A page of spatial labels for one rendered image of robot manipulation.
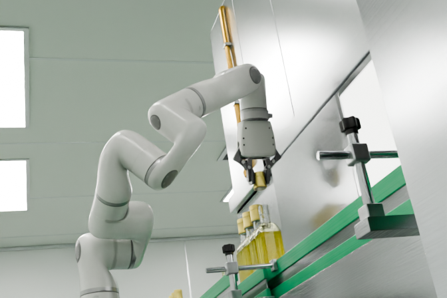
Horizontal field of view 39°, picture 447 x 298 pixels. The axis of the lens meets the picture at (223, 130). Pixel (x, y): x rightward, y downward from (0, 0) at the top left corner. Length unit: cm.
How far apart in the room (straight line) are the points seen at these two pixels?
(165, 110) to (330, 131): 41
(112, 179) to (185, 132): 20
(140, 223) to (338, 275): 58
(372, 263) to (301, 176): 70
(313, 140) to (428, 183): 104
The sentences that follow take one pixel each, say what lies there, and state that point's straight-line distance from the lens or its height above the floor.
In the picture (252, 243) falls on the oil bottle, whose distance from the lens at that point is 169.
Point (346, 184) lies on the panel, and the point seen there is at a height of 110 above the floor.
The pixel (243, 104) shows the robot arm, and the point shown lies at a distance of 171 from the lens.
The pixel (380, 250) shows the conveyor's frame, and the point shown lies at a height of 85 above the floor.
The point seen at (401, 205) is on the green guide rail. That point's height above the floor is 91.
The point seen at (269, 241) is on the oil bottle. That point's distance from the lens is 162.
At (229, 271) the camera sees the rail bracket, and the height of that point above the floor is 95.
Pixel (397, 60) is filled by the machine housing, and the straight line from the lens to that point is 67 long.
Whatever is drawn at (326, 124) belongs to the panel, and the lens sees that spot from 159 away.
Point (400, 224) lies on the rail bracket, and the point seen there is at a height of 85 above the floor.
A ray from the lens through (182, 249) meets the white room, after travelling 778.
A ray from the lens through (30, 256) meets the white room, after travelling 758.
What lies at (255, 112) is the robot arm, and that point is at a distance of 169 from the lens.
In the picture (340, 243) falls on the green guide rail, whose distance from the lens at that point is 120.
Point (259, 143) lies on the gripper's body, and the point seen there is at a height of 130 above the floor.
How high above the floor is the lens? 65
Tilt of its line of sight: 25 degrees up
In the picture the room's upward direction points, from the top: 9 degrees counter-clockwise
